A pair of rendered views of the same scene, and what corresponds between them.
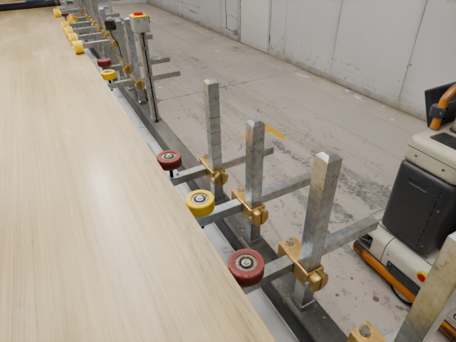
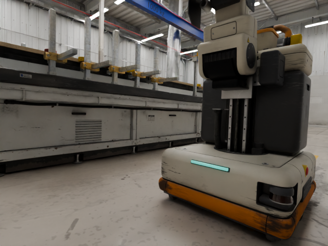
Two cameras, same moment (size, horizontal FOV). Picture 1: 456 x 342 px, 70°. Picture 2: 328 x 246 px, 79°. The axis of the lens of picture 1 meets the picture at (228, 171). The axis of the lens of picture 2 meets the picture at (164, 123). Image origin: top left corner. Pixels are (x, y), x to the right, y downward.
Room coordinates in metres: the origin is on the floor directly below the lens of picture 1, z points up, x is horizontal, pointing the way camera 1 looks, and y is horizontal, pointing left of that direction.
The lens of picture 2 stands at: (0.30, -1.98, 0.47)
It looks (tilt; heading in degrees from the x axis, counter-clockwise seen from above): 3 degrees down; 69
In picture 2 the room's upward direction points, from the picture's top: 2 degrees clockwise
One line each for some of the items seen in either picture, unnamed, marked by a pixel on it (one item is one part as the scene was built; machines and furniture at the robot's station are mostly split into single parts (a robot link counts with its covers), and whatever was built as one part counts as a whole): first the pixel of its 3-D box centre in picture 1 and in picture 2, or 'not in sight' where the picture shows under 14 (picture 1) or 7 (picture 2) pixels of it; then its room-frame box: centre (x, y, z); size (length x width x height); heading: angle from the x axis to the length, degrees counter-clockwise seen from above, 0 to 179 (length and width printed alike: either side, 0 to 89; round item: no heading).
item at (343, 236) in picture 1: (312, 252); (122, 70); (0.56, -0.21, 0.83); 0.43 x 0.03 x 0.04; 117
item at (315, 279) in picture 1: (301, 263); (116, 70); (0.52, -0.17, 0.83); 0.14 x 0.06 x 0.05; 27
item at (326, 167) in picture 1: (312, 243); (114, 58); (0.50, -0.18, 0.92); 0.04 x 0.04 x 0.48; 27
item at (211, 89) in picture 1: (214, 148); (155, 70); (0.95, 0.04, 0.91); 0.04 x 0.04 x 0.48; 27
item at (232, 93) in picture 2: not in sight; (242, 70); (0.96, -1.23, 0.68); 0.28 x 0.27 x 0.25; 116
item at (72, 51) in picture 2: not in sight; (61, 57); (0.11, -0.44, 0.82); 0.43 x 0.03 x 0.04; 117
